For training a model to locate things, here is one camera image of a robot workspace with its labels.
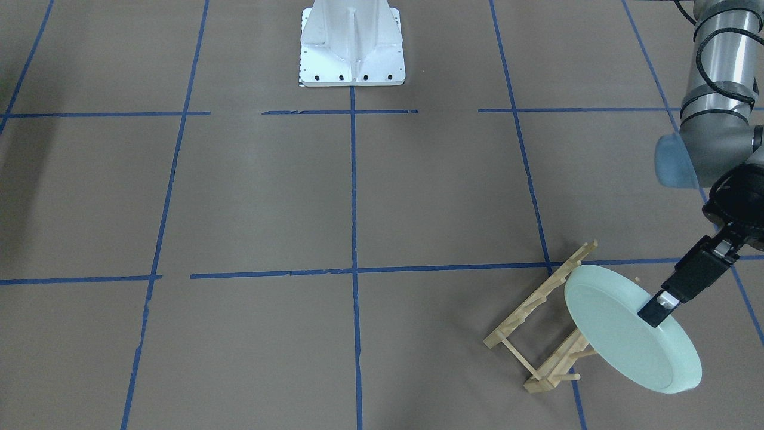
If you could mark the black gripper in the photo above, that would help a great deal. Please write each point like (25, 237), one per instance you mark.
(735, 204)

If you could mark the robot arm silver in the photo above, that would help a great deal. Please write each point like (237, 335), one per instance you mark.
(717, 148)

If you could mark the pale green ceramic plate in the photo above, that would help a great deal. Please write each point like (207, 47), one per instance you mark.
(604, 306)

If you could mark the wooden dish rack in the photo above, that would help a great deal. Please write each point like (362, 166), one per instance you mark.
(540, 334)

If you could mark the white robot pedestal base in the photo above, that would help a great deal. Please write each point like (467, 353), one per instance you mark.
(347, 43)

